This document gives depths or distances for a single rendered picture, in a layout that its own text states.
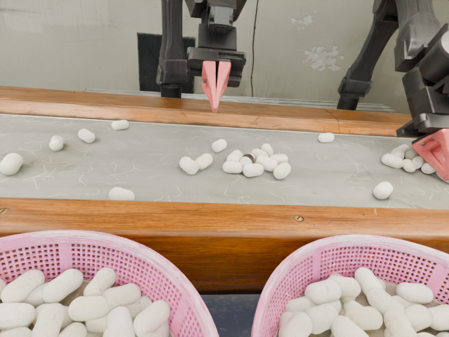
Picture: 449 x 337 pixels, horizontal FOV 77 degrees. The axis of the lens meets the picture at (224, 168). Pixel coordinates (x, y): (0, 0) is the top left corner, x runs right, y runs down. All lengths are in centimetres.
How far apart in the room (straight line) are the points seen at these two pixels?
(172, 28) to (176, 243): 65
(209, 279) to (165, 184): 15
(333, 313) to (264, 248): 8
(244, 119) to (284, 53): 205
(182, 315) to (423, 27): 63
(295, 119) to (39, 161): 49
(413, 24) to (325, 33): 209
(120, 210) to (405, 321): 28
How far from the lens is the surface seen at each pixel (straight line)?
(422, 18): 72
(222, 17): 47
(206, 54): 51
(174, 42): 85
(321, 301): 29
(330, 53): 282
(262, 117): 64
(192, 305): 24
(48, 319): 27
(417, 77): 63
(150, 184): 40
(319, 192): 43
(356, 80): 101
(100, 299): 27
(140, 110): 63
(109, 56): 255
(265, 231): 30
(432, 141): 59
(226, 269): 32
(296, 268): 28
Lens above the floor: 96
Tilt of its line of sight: 29 degrees down
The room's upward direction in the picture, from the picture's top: 6 degrees clockwise
